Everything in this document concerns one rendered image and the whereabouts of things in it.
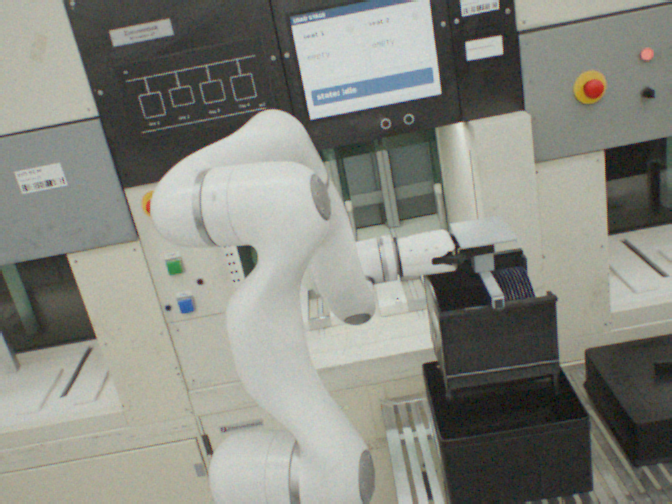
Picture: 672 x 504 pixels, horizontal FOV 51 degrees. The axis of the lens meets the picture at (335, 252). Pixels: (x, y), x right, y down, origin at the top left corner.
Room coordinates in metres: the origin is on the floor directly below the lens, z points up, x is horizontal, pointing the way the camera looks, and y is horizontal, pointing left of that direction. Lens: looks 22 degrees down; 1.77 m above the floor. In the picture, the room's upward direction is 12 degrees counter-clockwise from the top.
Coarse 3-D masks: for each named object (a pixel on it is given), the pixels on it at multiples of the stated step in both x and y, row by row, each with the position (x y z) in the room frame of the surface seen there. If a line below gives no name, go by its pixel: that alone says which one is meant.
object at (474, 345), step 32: (480, 224) 1.21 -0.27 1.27; (480, 256) 1.16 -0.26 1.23; (512, 256) 1.27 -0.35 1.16; (448, 288) 1.28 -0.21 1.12; (448, 320) 1.07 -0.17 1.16; (480, 320) 1.07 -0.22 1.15; (512, 320) 1.07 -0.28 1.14; (544, 320) 1.07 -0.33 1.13; (448, 352) 1.07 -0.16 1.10; (480, 352) 1.07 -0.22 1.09; (512, 352) 1.07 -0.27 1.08; (544, 352) 1.07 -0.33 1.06; (448, 384) 1.07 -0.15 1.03; (480, 384) 1.07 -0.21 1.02; (512, 384) 1.12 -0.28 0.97; (544, 384) 1.11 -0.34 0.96
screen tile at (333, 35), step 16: (304, 32) 1.49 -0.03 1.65; (320, 32) 1.48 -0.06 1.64; (336, 32) 1.48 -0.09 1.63; (304, 48) 1.49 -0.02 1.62; (320, 48) 1.48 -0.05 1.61; (352, 48) 1.48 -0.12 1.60; (320, 64) 1.48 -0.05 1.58; (336, 64) 1.48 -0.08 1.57; (352, 64) 1.48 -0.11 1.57; (320, 80) 1.48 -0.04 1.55
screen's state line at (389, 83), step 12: (408, 72) 1.48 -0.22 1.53; (420, 72) 1.48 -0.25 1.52; (432, 72) 1.48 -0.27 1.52; (348, 84) 1.48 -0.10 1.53; (360, 84) 1.48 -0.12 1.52; (372, 84) 1.48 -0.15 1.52; (384, 84) 1.48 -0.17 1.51; (396, 84) 1.48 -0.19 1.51; (408, 84) 1.48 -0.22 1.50; (420, 84) 1.48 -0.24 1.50; (312, 96) 1.49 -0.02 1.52; (324, 96) 1.48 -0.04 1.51; (336, 96) 1.48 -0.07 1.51; (348, 96) 1.48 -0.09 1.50; (360, 96) 1.48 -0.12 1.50
